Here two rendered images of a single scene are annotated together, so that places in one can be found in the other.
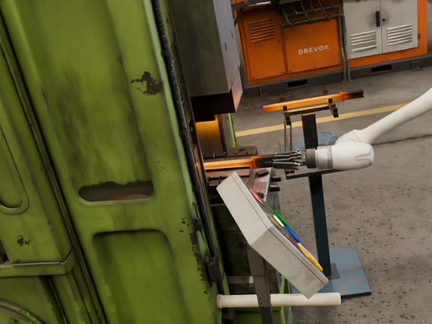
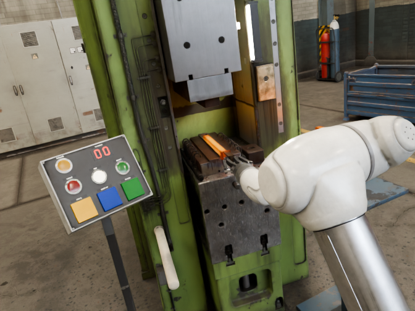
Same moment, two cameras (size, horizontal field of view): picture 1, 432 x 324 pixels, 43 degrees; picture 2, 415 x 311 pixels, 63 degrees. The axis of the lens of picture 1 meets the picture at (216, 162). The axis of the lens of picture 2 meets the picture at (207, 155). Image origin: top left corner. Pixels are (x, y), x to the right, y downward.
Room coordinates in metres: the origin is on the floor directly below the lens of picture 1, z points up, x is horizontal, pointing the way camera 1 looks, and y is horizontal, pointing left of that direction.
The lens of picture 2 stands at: (1.19, -1.42, 1.55)
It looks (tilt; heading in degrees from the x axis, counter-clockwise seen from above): 20 degrees down; 63
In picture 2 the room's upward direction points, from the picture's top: 9 degrees counter-clockwise
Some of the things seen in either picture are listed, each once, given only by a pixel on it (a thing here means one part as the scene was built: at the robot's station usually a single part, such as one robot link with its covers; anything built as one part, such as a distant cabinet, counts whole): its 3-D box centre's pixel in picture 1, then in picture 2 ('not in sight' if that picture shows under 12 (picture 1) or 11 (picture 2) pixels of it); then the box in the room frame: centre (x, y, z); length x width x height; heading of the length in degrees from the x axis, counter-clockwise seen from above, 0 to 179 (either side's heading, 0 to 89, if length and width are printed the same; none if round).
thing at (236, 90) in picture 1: (182, 96); (199, 82); (1.97, 0.07, 1.32); 0.42 x 0.20 x 0.10; 75
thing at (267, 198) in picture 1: (212, 225); (225, 192); (2.03, 0.07, 0.69); 0.56 x 0.38 x 0.45; 75
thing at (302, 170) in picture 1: (312, 153); (349, 192); (2.38, -0.47, 0.75); 0.40 x 0.30 x 0.02; 175
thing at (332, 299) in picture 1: (279, 300); (165, 255); (1.56, -0.13, 0.62); 0.44 x 0.05 x 0.05; 75
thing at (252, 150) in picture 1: (242, 157); (251, 153); (2.11, -0.12, 0.95); 0.12 x 0.08 x 0.06; 75
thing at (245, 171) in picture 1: (200, 179); (209, 151); (1.97, 0.07, 0.96); 0.42 x 0.20 x 0.09; 75
